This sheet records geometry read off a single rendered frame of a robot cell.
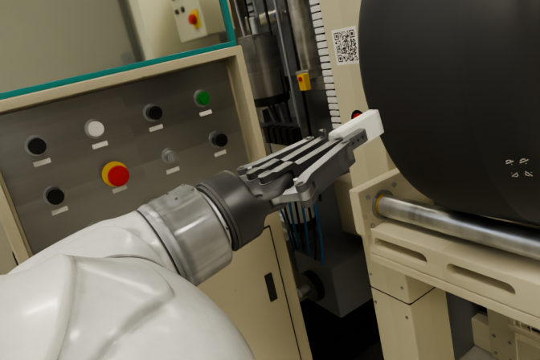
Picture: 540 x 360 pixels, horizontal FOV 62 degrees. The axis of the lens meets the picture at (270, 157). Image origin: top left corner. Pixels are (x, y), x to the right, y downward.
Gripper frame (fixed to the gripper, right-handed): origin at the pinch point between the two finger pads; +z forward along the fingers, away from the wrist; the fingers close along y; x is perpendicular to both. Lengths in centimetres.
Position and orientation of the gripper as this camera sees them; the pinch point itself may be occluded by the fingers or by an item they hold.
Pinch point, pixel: (357, 132)
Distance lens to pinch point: 54.1
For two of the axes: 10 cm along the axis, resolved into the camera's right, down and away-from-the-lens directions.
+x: 3.3, 8.9, 3.2
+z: 7.8, -4.4, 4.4
